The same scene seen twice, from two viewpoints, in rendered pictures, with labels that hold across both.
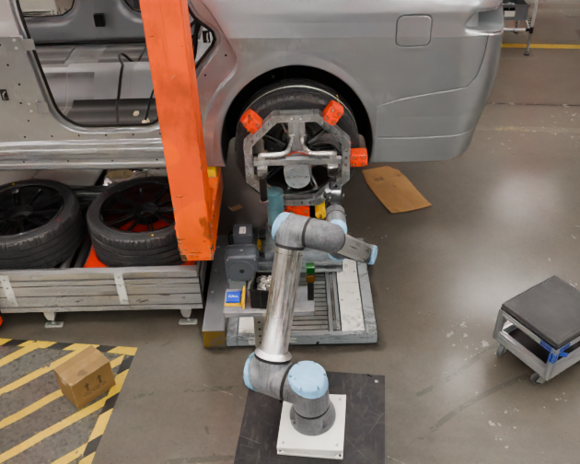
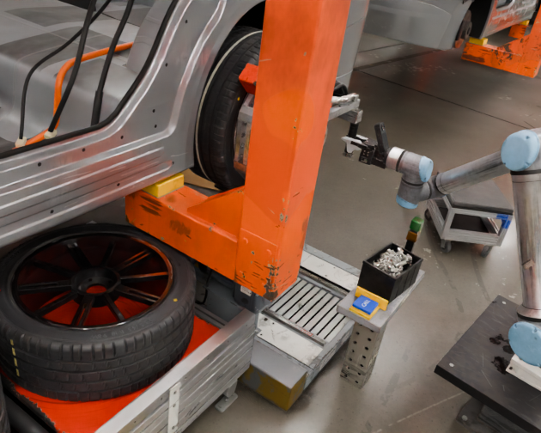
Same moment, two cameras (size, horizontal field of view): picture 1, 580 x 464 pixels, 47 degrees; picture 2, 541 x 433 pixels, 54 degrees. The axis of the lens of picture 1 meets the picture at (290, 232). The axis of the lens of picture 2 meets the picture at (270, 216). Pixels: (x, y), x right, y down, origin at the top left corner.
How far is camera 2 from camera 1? 278 cm
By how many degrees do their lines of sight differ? 50
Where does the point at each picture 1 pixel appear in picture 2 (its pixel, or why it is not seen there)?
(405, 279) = (319, 236)
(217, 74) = (199, 18)
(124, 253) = (150, 352)
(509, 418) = (511, 286)
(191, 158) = (321, 123)
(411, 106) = not seen: hidden behind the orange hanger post
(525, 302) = (460, 194)
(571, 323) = (495, 194)
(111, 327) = not seen: outside the picture
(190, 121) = (336, 57)
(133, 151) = (88, 180)
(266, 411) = (513, 390)
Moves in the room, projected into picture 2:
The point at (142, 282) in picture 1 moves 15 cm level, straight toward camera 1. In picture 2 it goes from (199, 377) to (244, 392)
